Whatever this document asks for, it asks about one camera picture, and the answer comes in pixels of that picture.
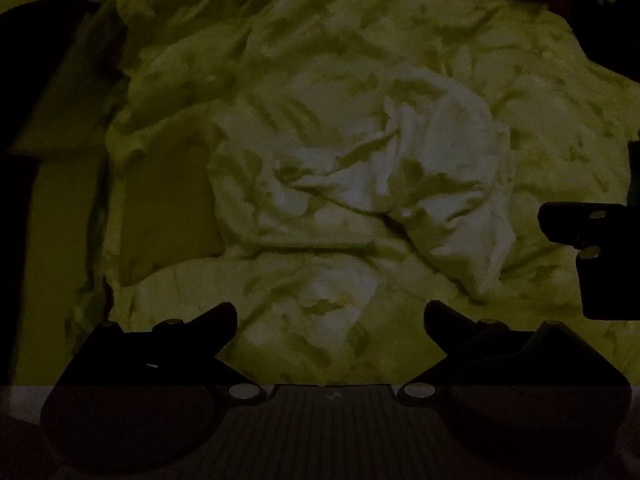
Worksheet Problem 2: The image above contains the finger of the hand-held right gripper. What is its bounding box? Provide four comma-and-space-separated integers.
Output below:
537, 202, 629, 261

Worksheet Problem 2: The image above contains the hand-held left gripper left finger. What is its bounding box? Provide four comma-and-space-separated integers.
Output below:
60, 302, 267, 404

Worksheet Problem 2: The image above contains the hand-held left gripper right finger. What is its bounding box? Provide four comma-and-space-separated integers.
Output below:
397, 300, 632, 404

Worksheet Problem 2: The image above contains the pale floral garment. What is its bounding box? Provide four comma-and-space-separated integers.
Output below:
206, 64, 517, 302

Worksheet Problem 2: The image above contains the pile of white crumpled cloths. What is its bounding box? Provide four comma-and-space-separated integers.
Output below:
102, 0, 640, 386

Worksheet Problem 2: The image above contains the plain bed sheet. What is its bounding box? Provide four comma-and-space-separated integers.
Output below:
10, 150, 226, 386

